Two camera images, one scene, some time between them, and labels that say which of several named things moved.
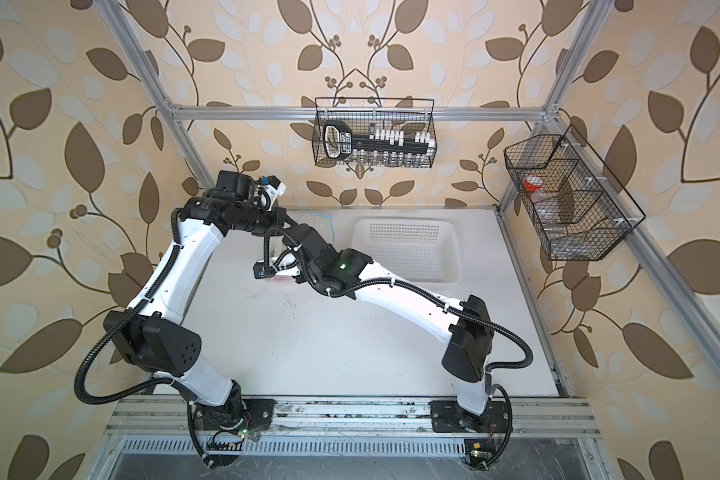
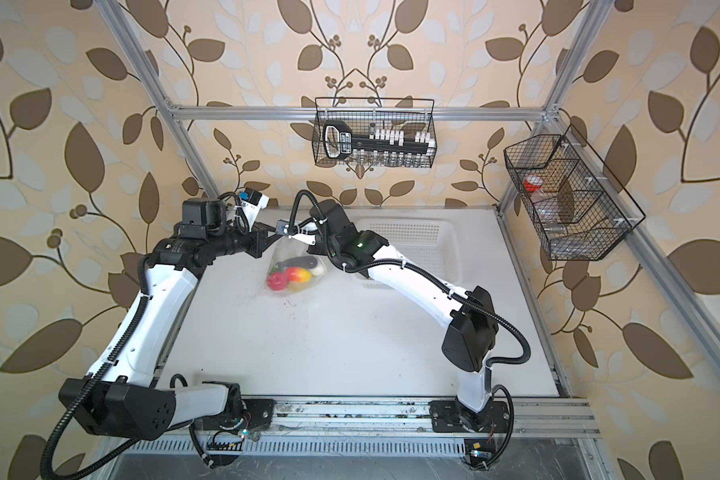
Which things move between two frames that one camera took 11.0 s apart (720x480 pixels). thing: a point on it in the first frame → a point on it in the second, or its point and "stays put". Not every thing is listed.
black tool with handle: [339, 141] stays put
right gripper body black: [308, 274] → [326, 248]
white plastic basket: [423, 250] stays put
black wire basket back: [369, 132] stays put
